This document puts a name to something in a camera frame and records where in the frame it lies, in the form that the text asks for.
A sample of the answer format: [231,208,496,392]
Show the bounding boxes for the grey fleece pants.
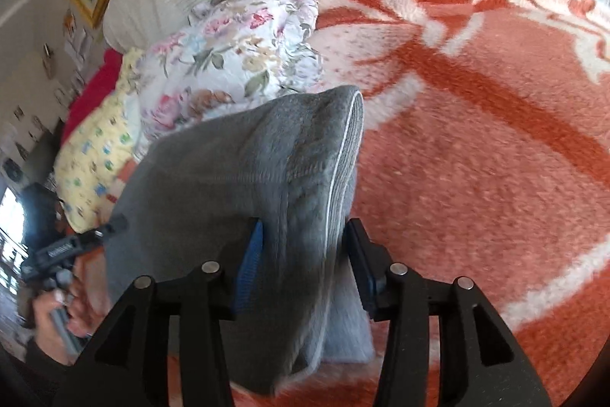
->
[104,86,375,394]

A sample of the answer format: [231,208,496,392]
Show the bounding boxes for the black sleeve left forearm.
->
[1,339,70,406]

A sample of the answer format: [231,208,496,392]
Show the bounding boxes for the person's left hand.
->
[33,249,111,366]

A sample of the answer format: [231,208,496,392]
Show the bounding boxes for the yellow cartoon print pillow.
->
[54,48,143,232]

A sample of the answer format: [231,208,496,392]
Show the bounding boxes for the red pillow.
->
[60,48,123,145]

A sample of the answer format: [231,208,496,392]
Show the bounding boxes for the orange white floral blanket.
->
[104,0,610,407]

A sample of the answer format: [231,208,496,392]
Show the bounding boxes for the floral ruffled pillow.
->
[135,0,323,156]

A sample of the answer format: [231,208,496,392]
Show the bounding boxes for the wall posters and papers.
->
[1,4,86,166]

